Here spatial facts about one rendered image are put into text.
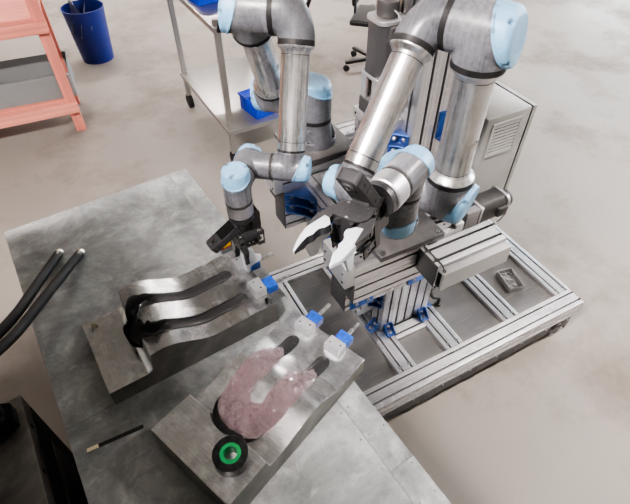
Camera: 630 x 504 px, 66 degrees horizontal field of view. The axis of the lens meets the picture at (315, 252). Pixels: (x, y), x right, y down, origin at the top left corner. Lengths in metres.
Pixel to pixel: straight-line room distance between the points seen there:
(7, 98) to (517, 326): 3.57
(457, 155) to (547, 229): 2.10
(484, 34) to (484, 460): 1.69
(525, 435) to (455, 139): 1.51
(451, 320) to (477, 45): 1.49
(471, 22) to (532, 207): 2.41
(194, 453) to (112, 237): 0.93
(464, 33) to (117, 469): 1.24
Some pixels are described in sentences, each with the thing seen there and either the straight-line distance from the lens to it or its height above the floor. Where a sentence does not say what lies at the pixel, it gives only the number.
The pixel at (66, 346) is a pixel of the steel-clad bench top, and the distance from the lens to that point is 1.61.
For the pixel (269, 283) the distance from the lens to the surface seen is 1.46.
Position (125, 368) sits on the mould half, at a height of 0.86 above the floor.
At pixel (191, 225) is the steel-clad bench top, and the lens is 1.84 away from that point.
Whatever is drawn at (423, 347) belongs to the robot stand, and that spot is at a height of 0.21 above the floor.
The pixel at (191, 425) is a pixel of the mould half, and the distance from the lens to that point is 1.24.
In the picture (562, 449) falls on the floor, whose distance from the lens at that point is 2.39.
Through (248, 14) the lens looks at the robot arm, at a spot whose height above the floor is 1.56.
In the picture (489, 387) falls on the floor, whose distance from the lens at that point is 2.42.
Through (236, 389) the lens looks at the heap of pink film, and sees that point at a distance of 1.27.
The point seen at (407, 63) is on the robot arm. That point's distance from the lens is 1.08.
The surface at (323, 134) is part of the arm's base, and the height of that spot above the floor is 1.09.
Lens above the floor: 2.01
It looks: 46 degrees down
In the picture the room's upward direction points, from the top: straight up
